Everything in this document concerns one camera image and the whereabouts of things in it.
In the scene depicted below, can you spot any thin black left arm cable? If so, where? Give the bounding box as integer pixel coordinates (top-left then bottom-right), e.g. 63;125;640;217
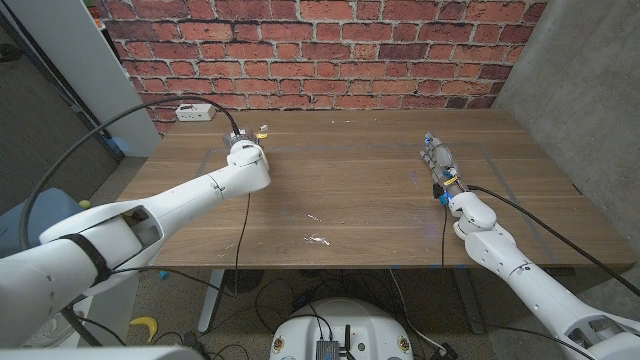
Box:
107;192;252;299

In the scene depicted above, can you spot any white table leg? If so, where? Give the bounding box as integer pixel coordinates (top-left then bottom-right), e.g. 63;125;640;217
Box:
197;269;226;334

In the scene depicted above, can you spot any white power strip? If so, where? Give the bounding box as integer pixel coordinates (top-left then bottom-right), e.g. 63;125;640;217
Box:
174;103;217;123

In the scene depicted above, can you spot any black round floor object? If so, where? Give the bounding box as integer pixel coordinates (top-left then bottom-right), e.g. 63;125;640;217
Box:
223;269;265;295

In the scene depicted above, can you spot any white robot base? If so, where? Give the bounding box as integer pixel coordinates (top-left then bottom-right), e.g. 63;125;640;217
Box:
269;298;414;360

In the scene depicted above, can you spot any grey white sneaker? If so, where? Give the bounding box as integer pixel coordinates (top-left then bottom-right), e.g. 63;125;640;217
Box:
22;313;65;349

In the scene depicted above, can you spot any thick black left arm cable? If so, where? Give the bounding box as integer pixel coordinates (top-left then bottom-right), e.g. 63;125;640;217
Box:
18;94;244;251

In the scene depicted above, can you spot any clear cellophane sheet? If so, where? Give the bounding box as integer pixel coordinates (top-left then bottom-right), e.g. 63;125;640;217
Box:
301;212;332;248

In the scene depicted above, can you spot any yellow banana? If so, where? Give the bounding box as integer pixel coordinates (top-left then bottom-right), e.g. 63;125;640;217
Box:
128;315;159;344

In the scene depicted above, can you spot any red brick print backdrop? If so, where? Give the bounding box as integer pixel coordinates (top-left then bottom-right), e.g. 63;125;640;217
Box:
94;0;549;136

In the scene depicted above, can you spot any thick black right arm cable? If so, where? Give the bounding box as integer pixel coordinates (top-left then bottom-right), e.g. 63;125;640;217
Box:
465;183;640;299

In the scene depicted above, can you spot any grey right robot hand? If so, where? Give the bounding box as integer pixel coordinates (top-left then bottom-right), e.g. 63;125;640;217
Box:
419;131;469;198

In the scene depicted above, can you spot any grey table leg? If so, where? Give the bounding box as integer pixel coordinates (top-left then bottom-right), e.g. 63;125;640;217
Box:
452;269;486;335

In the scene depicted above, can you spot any black electronics box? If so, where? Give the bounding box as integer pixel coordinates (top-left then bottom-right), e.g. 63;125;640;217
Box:
314;339;341;360

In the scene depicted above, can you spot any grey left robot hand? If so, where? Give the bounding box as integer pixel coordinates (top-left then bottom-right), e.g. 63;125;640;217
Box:
222;128;259;148

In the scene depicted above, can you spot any white wall panel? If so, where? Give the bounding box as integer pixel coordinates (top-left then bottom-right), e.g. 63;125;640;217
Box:
4;0;162;159

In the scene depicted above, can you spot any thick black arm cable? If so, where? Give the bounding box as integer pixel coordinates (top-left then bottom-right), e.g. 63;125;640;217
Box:
465;183;640;299
18;94;244;251

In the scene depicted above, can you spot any white robot torso edge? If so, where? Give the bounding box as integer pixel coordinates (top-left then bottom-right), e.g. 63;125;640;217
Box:
0;345;204;360

